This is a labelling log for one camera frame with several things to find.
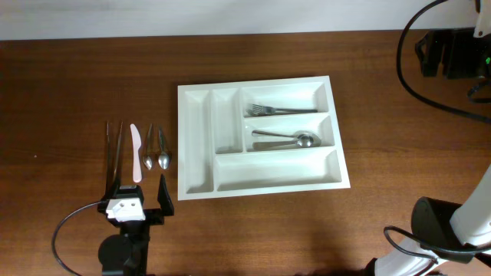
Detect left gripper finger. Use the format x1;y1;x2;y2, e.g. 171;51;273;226
104;177;120;199
157;174;174;215

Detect small teaspoon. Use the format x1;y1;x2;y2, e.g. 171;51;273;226
158;126;170;170
142;123;153;170

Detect pink plastic knife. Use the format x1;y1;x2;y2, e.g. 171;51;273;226
130;124;143;183

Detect steel fork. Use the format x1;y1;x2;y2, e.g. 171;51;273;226
249;103;316;110
246;109;318;117

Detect large steel spoon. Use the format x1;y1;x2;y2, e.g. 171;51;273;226
252;130;321;147
252;135;315;150

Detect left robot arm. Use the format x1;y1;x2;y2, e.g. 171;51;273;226
97;176;174;276

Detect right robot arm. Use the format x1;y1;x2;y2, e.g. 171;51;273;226
362;0;490;275

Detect left metal chopstick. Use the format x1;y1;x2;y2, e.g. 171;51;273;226
105;121;111;192

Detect white plastic cutlery tray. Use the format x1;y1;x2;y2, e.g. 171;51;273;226
177;76;350;200

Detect left black cable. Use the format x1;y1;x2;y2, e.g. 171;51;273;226
51;200;104;276

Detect black cable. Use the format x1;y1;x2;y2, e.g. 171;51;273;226
51;200;104;276
383;0;491;265

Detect right black cable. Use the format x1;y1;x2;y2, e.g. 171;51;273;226
383;0;491;265

